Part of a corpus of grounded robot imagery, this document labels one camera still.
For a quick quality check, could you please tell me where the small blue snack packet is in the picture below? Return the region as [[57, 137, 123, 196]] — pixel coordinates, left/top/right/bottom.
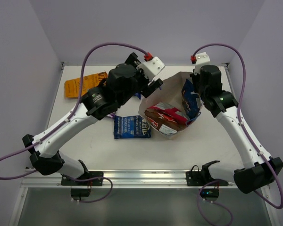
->
[[134, 93, 141, 100]]

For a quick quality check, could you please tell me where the purple candy packet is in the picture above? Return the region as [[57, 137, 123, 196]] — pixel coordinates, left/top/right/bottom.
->
[[106, 112, 116, 119]]

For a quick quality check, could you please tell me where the blue checkered paper bag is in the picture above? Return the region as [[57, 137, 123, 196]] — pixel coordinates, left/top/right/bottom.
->
[[138, 72, 203, 139]]

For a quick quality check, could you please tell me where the blue white snack packet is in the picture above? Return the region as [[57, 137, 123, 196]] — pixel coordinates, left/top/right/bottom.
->
[[113, 115, 151, 139]]

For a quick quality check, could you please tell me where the orange snack packet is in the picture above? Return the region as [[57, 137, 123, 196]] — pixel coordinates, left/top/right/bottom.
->
[[64, 72, 108, 99]]

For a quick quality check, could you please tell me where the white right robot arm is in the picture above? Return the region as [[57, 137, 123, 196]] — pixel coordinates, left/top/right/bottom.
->
[[190, 65, 283, 194]]

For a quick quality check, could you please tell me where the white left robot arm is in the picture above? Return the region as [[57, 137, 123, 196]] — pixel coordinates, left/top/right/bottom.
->
[[23, 53, 165, 185]]

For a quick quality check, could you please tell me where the dark blue snack packet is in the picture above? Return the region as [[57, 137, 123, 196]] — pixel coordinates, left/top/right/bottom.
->
[[181, 79, 202, 119]]

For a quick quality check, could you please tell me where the pink snack packet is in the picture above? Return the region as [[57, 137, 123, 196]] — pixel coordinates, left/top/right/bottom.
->
[[150, 102, 189, 125]]

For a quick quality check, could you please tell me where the brown snack packet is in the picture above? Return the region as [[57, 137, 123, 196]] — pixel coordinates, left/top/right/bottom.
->
[[144, 108, 187, 137]]

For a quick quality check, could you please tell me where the black right controller box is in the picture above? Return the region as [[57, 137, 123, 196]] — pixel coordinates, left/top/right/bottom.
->
[[200, 187, 219, 199]]

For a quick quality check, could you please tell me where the black controller box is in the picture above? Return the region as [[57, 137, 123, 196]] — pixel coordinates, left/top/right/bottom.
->
[[70, 188, 91, 199], [200, 187, 219, 199]]

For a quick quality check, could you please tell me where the black left controller box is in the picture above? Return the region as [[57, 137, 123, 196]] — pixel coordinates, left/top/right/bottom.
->
[[70, 188, 91, 199]]

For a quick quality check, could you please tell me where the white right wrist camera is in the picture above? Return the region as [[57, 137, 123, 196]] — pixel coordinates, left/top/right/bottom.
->
[[194, 52, 211, 74]]

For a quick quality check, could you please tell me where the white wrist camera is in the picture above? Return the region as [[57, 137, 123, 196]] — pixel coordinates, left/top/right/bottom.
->
[[137, 56, 165, 82], [194, 52, 211, 74]]

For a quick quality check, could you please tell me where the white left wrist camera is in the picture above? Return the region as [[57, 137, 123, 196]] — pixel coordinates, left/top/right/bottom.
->
[[137, 56, 165, 82]]

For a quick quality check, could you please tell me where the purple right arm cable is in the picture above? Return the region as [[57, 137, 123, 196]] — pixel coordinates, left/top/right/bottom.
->
[[190, 43, 283, 224]]

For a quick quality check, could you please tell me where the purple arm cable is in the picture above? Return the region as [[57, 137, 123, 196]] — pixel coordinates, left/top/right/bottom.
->
[[0, 42, 113, 203], [190, 43, 283, 224]]

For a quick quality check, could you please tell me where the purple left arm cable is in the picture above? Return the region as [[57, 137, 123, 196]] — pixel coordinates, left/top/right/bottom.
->
[[0, 42, 113, 203]]

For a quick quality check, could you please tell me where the aluminium mounting rail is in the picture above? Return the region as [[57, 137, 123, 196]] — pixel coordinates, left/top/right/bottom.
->
[[20, 168, 269, 189]]

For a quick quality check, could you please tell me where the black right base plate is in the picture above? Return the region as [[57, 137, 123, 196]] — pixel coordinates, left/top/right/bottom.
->
[[185, 164, 215, 186]]

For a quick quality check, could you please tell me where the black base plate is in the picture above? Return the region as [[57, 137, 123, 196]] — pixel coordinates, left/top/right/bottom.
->
[[185, 164, 215, 186], [61, 171, 104, 186]]

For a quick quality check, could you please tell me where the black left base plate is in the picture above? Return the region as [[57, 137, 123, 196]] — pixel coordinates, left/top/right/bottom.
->
[[61, 171, 104, 186]]

